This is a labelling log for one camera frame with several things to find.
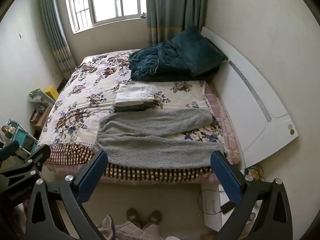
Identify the green bag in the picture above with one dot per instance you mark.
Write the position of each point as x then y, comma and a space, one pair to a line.
36, 93

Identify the grey fluffy blanket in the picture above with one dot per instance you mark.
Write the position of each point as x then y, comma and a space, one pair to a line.
150, 140

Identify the white nightstand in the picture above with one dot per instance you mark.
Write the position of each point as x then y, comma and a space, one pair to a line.
212, 220

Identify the brown slipper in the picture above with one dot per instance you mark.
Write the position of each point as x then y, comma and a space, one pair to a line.
153, 218
133, 217

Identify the black phone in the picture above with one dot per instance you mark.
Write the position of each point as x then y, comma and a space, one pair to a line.
228, 208

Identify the window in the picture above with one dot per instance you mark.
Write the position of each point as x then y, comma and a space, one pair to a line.
105, 0

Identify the white bed headboard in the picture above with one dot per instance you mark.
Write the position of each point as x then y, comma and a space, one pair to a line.
250, 105

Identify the dark teal blanket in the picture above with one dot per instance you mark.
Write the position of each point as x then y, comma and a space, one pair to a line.
155, 62

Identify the folded white cloth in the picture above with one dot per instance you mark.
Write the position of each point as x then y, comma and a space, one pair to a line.
132, 93

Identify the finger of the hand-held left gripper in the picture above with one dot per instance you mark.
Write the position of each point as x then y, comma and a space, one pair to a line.
11, 148
37, 155

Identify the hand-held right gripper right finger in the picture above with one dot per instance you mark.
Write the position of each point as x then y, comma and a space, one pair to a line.
225, 177

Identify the dark box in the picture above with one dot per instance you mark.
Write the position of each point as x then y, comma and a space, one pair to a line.
61, 85

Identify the person's pink pajama legs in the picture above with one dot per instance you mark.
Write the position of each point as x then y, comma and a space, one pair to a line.
140, 233

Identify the floral quilt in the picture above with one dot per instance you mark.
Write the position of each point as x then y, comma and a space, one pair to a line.
85, 92

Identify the teal striped curtain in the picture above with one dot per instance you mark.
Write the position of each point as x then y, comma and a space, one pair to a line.
53, 30
172, 5

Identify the yellow box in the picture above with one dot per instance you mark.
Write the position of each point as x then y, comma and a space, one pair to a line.
51, 92

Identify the wooden crate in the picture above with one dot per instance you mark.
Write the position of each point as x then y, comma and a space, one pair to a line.
40, 120

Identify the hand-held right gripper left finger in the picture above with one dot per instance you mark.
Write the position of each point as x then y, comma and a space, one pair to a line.
93, 175

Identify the orange object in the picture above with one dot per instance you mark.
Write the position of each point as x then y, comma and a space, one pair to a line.
255, 173

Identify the teal toy shelf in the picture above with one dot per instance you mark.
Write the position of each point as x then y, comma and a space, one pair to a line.
21, 137

